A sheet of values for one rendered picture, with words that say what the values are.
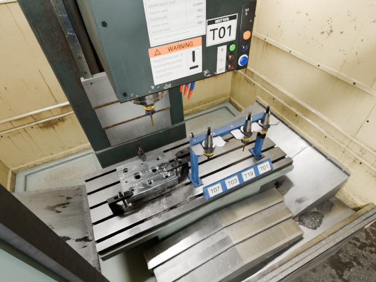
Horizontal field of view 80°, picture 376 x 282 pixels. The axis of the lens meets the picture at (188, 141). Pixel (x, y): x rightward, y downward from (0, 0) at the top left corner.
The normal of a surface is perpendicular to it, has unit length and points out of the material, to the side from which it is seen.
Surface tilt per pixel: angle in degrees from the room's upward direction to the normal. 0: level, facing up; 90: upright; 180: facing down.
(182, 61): 90
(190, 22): 90
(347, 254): 0
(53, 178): 0
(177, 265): 8
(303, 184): 24
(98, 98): 91
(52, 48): 90
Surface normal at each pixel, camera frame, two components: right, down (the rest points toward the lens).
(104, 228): -0.05, -0.71
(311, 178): -0.41, -0.50
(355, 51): -0.90, 0.33
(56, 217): 0.32, -0.78
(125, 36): 0.43, 0.62
